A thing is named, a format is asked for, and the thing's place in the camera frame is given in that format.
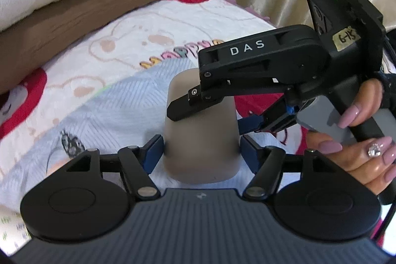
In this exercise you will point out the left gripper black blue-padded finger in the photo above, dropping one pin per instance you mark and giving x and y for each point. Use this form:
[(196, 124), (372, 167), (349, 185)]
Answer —
[(137, 163), (265, 113), (266, 164)]

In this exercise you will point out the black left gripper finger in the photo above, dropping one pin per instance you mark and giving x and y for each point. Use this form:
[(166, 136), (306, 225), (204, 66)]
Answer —
[(196, 99)]

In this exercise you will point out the taupe brown plastic cup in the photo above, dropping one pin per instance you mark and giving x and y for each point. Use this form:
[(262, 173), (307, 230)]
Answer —
[(203, 148)]

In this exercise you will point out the light blue knitted blanket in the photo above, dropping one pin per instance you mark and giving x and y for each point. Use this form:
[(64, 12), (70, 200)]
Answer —
[(129, 112)]

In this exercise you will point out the cartoon bear bed sheet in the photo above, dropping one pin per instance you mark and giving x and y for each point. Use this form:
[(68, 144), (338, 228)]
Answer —
[(137, 41)]

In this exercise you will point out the brown pillow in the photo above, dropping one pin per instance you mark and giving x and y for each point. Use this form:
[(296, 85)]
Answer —
[(36, 39)]

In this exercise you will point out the black camera box with label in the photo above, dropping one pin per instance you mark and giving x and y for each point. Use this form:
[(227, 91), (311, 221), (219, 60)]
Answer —
[(352, 31)]

